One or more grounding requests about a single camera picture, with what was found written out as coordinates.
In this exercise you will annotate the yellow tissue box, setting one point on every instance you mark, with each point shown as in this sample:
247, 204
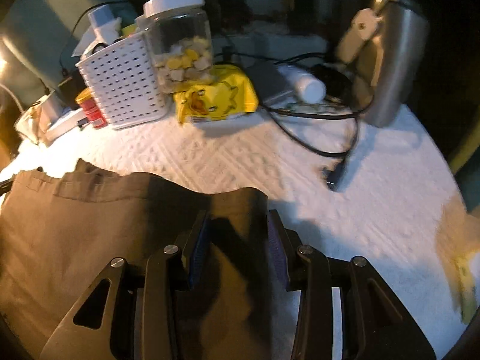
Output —
468, 278

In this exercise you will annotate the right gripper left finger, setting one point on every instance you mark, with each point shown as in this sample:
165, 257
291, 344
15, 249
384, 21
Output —
193, 248

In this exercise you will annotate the stainless steel tumbler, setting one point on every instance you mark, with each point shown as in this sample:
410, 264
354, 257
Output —
384, 44

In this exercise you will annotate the white tissue bundle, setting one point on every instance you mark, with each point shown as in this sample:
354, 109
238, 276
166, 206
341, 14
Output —
104, 30

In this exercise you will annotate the black charger adapter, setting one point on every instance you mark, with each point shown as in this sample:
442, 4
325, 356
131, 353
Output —
70, 88

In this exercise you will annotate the brown t-shirt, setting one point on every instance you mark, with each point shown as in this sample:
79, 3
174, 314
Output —
91, 268

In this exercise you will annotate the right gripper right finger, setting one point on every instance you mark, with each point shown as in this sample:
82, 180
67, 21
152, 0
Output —
283, 244

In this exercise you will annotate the clear jar white lid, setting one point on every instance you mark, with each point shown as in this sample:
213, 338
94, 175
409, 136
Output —
178, 37

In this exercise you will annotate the white pill bottle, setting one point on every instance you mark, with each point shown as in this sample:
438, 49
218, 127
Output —
308, 88

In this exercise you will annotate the white perforated basket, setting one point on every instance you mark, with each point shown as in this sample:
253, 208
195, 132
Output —
124, 84

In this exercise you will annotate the yellow duck snack bag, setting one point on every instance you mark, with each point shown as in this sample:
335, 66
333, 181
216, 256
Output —
230, 94

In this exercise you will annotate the white power strip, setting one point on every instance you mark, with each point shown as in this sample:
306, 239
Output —
66, 123

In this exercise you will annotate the red can yellow lid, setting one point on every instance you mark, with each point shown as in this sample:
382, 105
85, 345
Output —
86, 102

